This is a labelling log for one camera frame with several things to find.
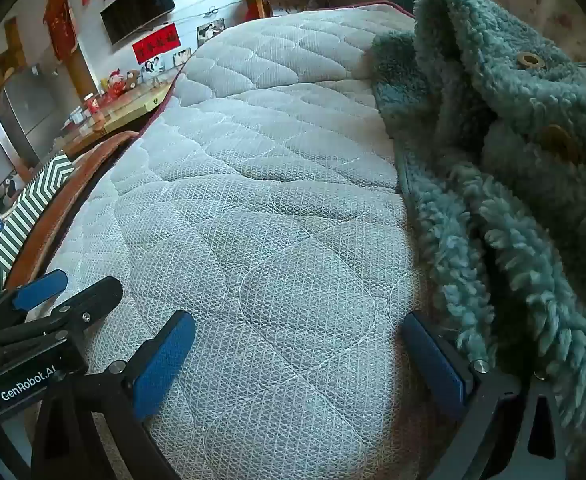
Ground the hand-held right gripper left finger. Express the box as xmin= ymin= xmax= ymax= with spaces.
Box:
xmin=30 ymin=310 xmax=197 ymax=480

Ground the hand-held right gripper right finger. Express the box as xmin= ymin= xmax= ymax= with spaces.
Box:
xmin=402 ymin=311 xmax=571 ymax=480

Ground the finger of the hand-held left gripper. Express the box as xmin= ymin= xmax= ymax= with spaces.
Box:
xmin=0 ymin=276 xmax=124 ymax=356
xmin=0 ymin=269 xmax=69 ymax=333

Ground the green white striped storage box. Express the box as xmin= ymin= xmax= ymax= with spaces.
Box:
xmin=0 ymin=152 xmax=76 ymax=311

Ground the dark green fleece blanket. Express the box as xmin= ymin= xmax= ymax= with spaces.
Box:
xmin=371 ymin=0 xmax=586 ymax=441

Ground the grey refrigerator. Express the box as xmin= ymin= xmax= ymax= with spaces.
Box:
xmin=0 ymin=65 xmax=70 ymax=162

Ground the white quilted mattress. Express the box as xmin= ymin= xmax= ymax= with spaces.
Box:
xmin=48 ymin=7 xmax=474 ymax=480

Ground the wooden desk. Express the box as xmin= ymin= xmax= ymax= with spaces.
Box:
xmin=58 ymin=80 xmax=174 ymax=158

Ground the floral pillow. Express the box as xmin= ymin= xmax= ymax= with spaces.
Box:
xmin=443 ymin=0 xmax=586 ymax=67

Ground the red paper wall banner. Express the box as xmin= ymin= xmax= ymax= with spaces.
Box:
xmin=132 ymin=22 xmax=180 ymax=64

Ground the red hanging wall decoration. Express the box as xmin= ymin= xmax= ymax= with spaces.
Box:
xmin=42 ymin=0 xmax=80 ymax=64

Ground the black wall television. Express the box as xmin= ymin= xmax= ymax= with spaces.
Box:
xmin=100 ymin=0 xmax=176 ymax=46

